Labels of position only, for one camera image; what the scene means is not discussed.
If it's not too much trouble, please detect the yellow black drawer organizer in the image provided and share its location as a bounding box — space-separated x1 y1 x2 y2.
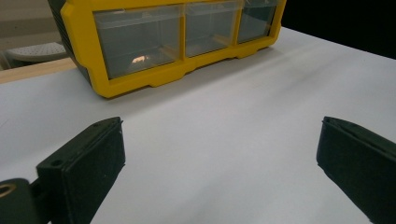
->
48 0 288 99

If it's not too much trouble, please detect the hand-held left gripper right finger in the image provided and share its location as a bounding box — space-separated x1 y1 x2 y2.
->
316 116 396 224

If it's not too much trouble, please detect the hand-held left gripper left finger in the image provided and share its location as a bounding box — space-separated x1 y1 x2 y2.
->
36 116 126 224

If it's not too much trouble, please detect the set of closed clear drawers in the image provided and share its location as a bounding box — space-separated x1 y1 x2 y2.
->
92 0 278 80

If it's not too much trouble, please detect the white perforated round stool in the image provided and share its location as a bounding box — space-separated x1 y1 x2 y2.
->
4 41 68 68

